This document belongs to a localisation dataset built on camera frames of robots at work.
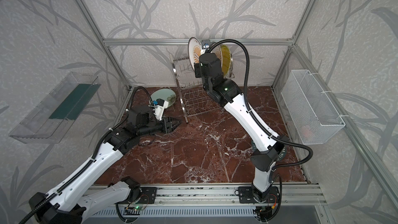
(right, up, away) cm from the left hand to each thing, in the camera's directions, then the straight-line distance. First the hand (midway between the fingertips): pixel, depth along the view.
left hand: (182, 118), depth 69 cm
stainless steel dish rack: (+1, +9, +40) cm, 41 cm away
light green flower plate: (-19, +12, +47) cm, 52 cm away
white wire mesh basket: (+55, +2, -7) cm, 55 cm away
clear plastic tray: (-53, +1, -5) cm, 54 cm away
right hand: (+11, +29, -3) cm, 31 cm away
